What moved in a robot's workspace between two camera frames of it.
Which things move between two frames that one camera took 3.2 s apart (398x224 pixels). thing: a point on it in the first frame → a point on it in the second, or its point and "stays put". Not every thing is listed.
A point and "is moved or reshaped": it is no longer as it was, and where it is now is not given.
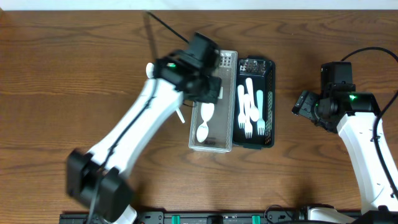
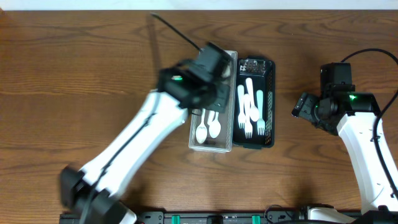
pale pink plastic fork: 249,129 stays put
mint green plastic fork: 261,126 stays put
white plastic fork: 241,117 stays put
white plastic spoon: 149,70 → 227,73
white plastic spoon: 207,111 is moved or reshaped
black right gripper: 304,106 stays put
